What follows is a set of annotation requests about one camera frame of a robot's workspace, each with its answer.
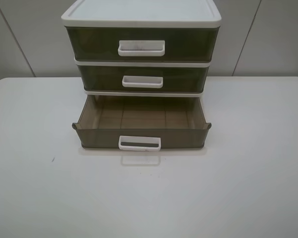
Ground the dark translucent drawer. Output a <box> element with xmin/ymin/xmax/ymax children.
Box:
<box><xmin>67</xmin><ymin>27</ymin><xmax>219</xmax><ymax>62</ymax></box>
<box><xmin>78</xmin><ymin>65</ymin><xmax>208</xmax><ymax>93</ymax></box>
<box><xmin>72</xmin><ymin>95</ymin><xmax>212</xmax><ymax>151</ymax></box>

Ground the white plastic drawer cabinet frame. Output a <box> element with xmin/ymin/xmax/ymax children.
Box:
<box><xmin>61</xmin><ymin>0</ymin><xmax>223</xmax><ymax>98</ymax></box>

